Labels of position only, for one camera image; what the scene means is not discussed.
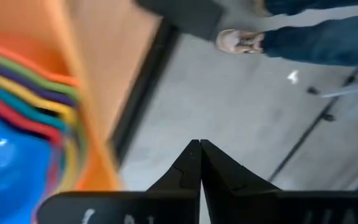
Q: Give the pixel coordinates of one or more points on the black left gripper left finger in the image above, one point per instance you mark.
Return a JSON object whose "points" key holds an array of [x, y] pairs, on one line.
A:
{"points": [[185, 174]]}

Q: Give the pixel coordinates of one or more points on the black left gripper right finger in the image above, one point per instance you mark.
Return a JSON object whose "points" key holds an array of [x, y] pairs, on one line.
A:
{"points": [[225, 174]]}

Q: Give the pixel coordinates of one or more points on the red measuring cup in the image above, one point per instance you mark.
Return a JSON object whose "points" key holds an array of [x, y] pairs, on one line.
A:
{"points": [[26, 123]]}

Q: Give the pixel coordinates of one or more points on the bright blue measuring cup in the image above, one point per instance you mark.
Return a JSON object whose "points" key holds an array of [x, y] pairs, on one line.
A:
{"points": [[8, 174]]}

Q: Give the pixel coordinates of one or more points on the yellow measuring cup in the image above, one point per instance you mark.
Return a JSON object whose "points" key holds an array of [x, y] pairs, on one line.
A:
{"points": [[26, 93]]}

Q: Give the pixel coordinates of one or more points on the dark blue measuring cup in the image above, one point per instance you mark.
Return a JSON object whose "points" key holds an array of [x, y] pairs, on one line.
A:
{"points": [[26, 81]]}

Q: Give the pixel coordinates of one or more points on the green measuring cup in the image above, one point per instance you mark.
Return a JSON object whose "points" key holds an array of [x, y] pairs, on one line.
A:
{"points": [[26, 71]]}

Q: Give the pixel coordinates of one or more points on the orange measuring cup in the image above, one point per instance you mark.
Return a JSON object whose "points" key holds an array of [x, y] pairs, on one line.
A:
{"points": [[26, 62]]}

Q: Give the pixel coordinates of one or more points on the person's light shoe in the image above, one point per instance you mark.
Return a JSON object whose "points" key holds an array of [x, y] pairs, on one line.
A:
{"points": [[238, 42]]}

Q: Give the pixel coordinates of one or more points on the person's leg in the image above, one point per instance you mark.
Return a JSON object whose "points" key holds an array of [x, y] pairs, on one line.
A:
{"points": [[306, 4], [322, 43]]}

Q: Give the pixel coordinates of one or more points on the black aluminium table frame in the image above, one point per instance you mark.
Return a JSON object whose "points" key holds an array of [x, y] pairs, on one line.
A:
{"points": [[148, 81]]}

